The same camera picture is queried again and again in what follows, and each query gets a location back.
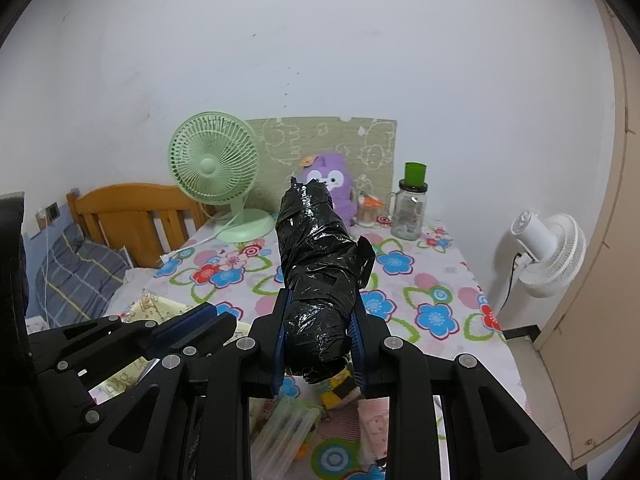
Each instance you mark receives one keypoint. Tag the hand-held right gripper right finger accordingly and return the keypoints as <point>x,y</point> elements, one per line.
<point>360,360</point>

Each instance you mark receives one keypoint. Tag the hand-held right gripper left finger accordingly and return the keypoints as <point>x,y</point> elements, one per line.
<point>278,355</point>

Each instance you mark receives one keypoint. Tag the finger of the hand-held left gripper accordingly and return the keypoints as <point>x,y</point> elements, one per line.
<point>187,321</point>
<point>222,329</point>

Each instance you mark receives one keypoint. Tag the yellow cartoon printed storage box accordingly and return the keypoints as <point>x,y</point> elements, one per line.
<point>160,307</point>

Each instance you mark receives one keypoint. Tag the yellow cartoon plush packet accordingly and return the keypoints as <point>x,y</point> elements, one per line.
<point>337,390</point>

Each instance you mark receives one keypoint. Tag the black plastic bundle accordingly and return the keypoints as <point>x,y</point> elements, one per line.
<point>315,270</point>

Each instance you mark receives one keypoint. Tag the pink printed cloth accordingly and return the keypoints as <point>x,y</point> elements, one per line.
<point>374,430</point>

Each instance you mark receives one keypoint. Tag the clear plastic packet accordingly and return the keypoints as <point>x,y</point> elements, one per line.
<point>285,435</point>

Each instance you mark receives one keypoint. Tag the grey plaid pillow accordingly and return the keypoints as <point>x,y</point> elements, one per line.
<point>80,275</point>

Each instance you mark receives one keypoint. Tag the wooden bed headboard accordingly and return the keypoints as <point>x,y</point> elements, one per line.
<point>130,210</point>

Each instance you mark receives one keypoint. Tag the small jar with orange lid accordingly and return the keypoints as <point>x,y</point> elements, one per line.
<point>369,212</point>

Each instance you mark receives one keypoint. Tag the glass mug bottle green cap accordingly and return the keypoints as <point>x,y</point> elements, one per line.
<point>407,215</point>

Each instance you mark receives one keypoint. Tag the green desk fan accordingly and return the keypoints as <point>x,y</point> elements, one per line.
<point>212,165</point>

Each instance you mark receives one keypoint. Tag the purple plush toy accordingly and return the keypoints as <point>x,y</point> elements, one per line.
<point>337,180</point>

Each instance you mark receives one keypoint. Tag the beige cartoon printed board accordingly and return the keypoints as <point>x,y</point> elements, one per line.
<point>370,145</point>

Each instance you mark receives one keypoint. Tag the white standing fan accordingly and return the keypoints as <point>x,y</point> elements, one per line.
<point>550,250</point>

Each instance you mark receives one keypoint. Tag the beige door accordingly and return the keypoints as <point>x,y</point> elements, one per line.
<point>610,260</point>

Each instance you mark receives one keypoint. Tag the wall socket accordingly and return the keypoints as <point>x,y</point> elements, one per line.
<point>52,211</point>

